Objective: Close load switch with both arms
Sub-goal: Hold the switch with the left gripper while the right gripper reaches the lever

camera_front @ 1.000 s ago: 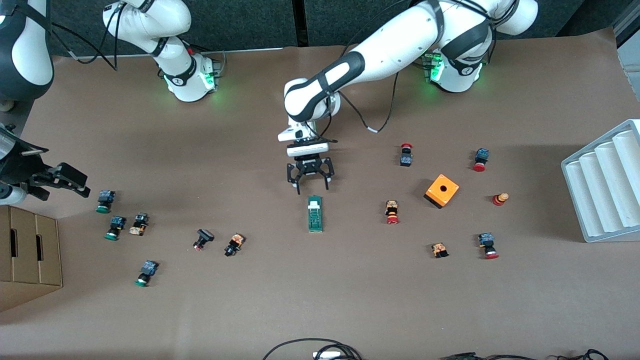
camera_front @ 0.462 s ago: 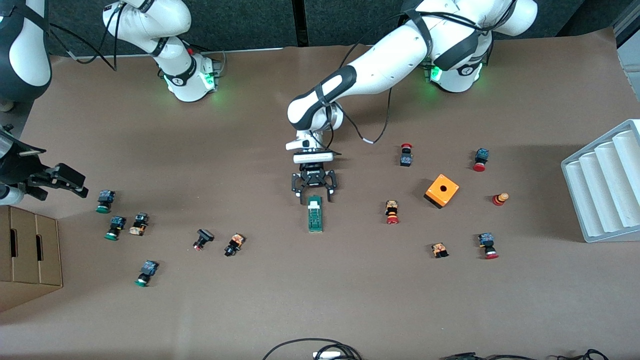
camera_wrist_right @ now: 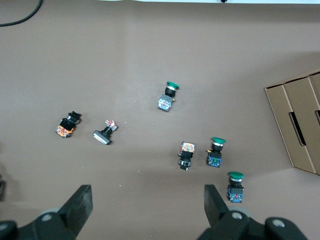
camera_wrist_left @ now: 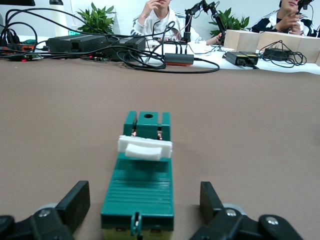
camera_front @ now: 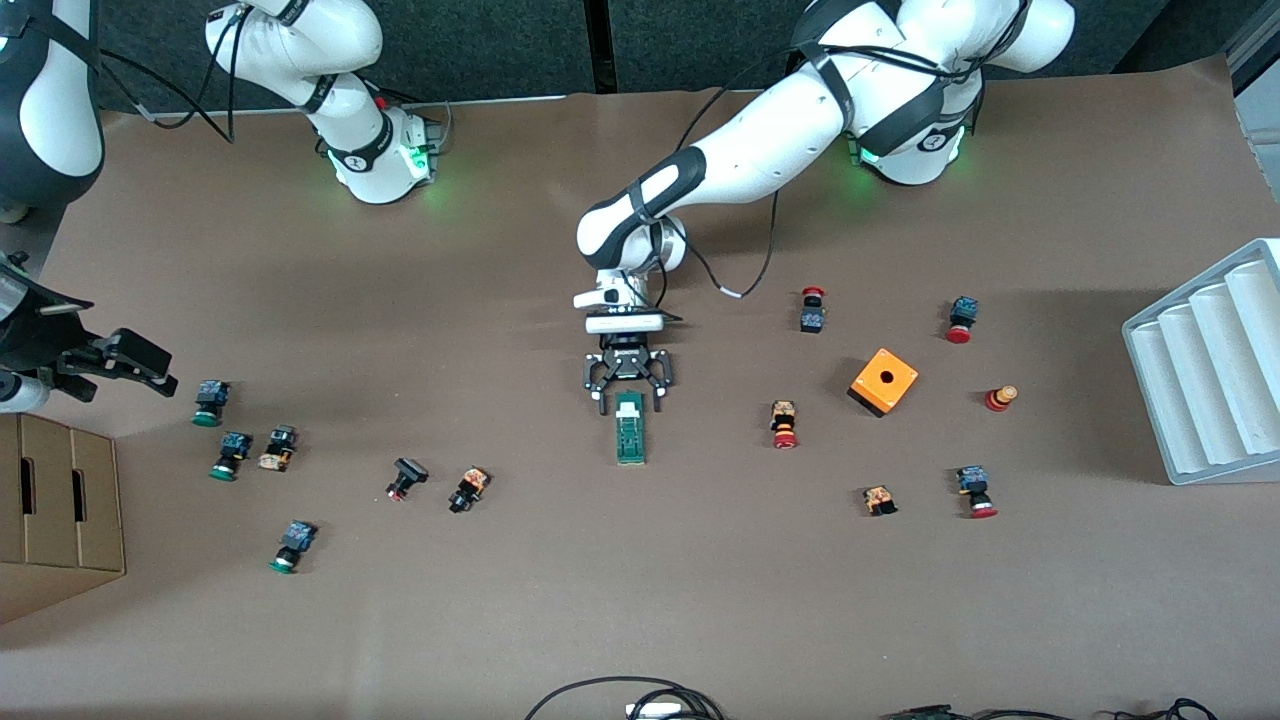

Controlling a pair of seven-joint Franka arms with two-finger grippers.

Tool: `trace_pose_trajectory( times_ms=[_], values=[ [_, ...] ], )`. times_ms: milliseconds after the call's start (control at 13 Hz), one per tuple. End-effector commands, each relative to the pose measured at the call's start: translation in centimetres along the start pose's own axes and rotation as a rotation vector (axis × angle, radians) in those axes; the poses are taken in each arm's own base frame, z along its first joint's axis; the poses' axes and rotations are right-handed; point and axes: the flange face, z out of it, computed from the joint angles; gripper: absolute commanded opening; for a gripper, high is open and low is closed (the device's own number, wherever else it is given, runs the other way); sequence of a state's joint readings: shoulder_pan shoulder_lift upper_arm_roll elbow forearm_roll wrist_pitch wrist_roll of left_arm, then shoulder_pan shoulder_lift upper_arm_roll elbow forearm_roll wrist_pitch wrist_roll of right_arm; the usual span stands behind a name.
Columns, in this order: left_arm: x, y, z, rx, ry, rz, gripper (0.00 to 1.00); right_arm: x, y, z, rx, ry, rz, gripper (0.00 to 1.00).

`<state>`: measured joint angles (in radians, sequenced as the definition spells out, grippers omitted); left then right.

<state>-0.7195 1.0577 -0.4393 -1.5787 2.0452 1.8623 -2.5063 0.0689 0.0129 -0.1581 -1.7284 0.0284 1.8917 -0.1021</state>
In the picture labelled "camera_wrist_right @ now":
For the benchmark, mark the black selector switch orange block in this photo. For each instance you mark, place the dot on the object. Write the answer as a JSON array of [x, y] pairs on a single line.
[[65, 130]]

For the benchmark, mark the black beige switch block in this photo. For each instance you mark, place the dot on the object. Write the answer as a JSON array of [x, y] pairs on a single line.
[[187, 147]]

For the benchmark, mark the black rectangular push button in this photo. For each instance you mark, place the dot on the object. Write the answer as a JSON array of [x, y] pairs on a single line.
[[101, 137]]

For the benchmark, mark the green mushroom push button switch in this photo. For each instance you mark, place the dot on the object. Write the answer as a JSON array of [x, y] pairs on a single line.
[[235, 193], [214, 160], [165, 102]]

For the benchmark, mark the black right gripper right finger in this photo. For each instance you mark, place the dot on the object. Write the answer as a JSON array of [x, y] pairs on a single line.
[[215, 207]]

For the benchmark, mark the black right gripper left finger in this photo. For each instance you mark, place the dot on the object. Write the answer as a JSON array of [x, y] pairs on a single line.
[[80, 205]]

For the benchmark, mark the brown cardboard box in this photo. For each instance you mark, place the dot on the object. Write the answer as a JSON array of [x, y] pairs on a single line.
[[282, 112]]

